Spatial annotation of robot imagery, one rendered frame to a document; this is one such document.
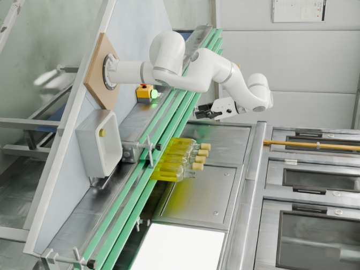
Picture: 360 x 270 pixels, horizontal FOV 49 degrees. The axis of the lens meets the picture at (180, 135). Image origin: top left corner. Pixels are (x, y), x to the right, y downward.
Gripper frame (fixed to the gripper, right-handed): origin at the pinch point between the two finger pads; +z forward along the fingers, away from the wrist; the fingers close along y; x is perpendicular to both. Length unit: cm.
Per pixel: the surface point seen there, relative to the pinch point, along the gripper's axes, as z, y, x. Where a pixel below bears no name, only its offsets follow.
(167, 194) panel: 27.5, -4.4, -36.1
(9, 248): 84, -46, -24
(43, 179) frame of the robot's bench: 52, -41, 4
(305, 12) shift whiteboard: -17, 589, -118
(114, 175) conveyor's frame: 40.3, -17.0, -14.1
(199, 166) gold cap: 10.3, 1.4, -26.7
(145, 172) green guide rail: 30.0, -10.1, -18.7
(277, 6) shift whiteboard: 27, 590, -96
